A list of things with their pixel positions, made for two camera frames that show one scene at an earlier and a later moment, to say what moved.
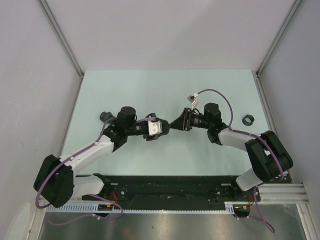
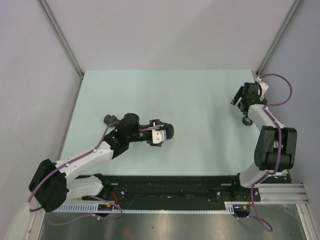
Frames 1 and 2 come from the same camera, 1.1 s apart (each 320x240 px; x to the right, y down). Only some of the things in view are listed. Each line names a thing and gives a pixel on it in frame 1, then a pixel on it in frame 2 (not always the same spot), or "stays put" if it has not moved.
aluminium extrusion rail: [283, 193] stays put
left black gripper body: [140, 130] → [144, 131]
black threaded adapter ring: [248, 123] stays put
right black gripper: [184, 122] → [239, 94]
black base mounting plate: [177, 190] stays put
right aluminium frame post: [258, 79] stays put
